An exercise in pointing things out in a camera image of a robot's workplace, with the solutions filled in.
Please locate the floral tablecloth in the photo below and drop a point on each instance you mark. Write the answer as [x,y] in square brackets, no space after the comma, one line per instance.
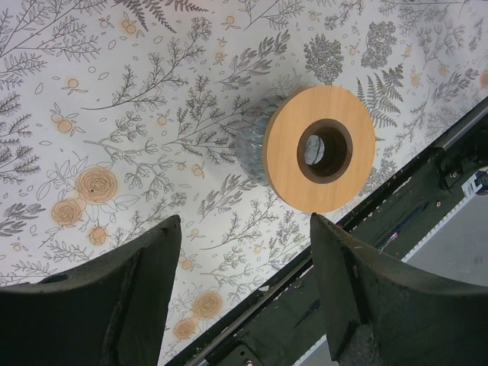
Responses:
[117,114]

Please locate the grey glass carafe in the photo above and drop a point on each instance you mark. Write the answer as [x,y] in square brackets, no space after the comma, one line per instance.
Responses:
[251,132]

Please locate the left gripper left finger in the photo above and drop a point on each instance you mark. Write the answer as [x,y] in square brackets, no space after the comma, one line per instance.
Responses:
[111,310]

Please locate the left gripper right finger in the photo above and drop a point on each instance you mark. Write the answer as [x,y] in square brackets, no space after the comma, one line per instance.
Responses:
[379,310]

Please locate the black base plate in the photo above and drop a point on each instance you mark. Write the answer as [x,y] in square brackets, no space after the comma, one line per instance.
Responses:
[431,215]

